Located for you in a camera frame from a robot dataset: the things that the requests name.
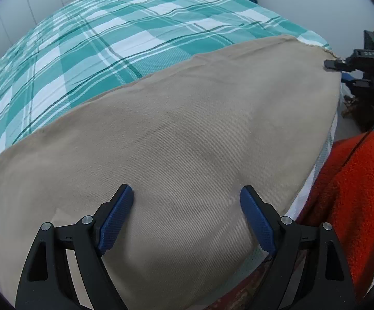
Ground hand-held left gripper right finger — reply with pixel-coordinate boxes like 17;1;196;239
239;185;357;310

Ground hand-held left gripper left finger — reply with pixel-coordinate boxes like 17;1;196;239
15;184;135;310

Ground beige pants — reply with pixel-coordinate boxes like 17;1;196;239
0;34;342;310

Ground orange fleece garment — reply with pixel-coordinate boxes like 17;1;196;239
295;131;374;302

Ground teal plaid bed sheet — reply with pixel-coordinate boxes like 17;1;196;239
0;0;339;214

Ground white wardrobe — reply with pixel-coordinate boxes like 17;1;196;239
0;0;150;68

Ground black cable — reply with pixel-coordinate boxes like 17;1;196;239
334;97;374;181

